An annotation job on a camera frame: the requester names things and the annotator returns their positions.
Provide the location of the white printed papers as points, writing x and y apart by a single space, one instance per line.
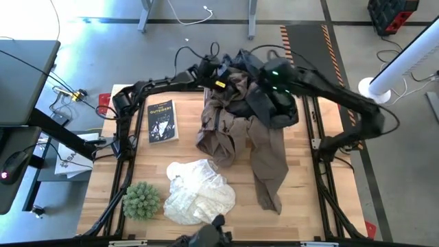
73 161

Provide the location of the dark desk mat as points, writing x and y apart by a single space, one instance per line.
15 202

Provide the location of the black paperback book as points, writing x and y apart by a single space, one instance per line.
163 121

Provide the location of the white tower fan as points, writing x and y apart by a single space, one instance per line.
401 61

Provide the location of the black computer mouse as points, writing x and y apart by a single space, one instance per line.
13 167

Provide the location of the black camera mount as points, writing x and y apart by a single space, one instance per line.
209 236

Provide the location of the yellow and black connector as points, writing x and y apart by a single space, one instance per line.
79 95

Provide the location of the grey side desk top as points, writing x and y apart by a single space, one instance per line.
24 79

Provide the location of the black hazard-striped floor mat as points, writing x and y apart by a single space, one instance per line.
308 44

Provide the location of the silver frame plate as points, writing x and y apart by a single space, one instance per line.
319 244
127 243

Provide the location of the green artificial plant ball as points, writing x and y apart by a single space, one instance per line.
141 201

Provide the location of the white lace garment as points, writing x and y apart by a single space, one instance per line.
199 195

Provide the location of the black garment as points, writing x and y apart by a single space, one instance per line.
260 106

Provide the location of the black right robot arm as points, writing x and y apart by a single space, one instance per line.
336 94

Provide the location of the silver frame bracket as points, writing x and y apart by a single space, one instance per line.
316 143

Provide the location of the grey desk leg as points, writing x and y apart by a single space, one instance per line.
252 20
144 17

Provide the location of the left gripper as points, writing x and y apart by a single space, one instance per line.
219 77

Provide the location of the black aluminium table frame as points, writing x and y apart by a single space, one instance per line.
260 244

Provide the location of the black and red toolbox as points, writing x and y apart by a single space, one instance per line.
391 15

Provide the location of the brown trousers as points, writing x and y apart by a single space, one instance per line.
267 154

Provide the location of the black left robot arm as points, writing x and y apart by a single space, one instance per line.
161 82

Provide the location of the red corner bracket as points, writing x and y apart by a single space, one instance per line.
370 230
104 102

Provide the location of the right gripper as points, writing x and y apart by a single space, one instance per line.
283 101

